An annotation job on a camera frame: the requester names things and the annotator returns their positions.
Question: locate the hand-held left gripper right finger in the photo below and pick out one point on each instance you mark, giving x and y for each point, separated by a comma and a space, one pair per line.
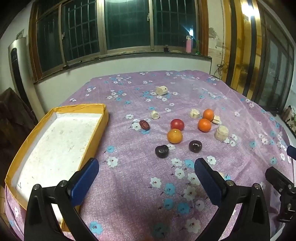
208, 180

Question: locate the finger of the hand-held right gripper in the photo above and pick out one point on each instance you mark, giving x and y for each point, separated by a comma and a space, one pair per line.
291, 152
281, 183

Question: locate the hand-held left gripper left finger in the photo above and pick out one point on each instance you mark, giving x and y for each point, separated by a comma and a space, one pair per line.
84, 178

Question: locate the dark purple plum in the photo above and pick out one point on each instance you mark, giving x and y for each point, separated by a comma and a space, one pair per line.
161, 151
195, 146

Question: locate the yellow-taped white foam box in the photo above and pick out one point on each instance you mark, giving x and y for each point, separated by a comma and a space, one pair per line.
57, 143

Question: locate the orange mandarin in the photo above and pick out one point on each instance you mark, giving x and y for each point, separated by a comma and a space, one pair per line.
208, 114
204, 125
175, 136

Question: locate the red tomato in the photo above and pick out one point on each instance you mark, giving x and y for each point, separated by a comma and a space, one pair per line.
177, 124

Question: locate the floral printed fabric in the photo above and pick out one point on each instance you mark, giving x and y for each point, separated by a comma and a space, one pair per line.
289, 118

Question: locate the red jujube date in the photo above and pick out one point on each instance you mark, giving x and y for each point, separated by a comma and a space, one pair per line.
144, 125

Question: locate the small beige corn cob chunk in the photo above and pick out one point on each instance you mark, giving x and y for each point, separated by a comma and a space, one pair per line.
155, 114

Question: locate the wooden chair with dark coat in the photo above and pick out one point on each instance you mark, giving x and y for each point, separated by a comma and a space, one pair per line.
13, 120

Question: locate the purple floral tablecloth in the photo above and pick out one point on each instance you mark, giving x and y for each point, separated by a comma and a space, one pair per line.
138, 104

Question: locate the glass door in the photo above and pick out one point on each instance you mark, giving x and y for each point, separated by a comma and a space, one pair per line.
275, 58

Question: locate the silver tower air conditioner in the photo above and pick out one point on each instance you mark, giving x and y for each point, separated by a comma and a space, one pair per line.
19, 69

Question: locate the green bottle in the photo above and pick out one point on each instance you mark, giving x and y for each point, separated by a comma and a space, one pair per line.
197, 48

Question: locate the pink bottle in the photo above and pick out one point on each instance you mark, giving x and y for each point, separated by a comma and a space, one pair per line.
189, 45

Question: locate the barred window with wooden frame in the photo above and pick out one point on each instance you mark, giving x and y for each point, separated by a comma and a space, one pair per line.
127, 23

